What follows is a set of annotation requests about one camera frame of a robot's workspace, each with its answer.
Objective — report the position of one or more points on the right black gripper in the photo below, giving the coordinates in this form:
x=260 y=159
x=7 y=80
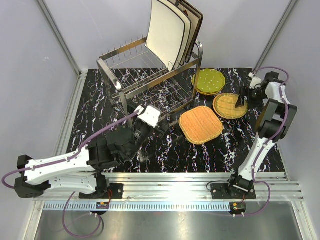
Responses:
x=240 y=102

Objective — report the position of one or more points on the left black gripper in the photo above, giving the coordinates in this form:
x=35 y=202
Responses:
x=160 y=131

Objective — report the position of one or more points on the green polka dot plate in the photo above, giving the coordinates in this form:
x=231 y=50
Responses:
x=210 y=80

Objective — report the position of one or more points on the woven wicker tray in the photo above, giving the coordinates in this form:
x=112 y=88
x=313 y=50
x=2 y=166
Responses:
x=200 y=125

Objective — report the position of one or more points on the cream black-rimmed square plate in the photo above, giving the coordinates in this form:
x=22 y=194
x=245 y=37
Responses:
x=166 y=32

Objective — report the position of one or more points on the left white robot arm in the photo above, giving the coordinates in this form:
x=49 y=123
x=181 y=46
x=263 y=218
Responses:
x=81 y=171

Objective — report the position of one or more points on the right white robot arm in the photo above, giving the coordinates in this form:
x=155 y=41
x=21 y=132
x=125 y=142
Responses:
x=272 y=125

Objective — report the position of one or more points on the stainless steel dish rack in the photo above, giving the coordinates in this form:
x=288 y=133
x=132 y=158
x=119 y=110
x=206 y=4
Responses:
x=135 y=76

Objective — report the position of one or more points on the dark brown square plate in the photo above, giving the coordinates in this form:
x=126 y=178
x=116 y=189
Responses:
x=196 y=18

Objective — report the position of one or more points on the white middle square plate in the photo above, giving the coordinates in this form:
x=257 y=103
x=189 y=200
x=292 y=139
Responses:
x=181 y=9

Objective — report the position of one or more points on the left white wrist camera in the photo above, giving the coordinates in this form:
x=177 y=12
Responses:
x=149 y=115

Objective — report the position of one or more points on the aluminium mounting rail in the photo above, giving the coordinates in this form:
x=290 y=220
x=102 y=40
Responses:
x=176 y=193

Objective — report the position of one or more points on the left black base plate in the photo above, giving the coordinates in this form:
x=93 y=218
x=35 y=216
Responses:
x=115 y=191

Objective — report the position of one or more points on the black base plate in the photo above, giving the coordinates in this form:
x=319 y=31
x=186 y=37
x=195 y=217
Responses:
x=115 y=191
x=222 y=191

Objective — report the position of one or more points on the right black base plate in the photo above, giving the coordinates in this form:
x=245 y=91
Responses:
x=222 y=191

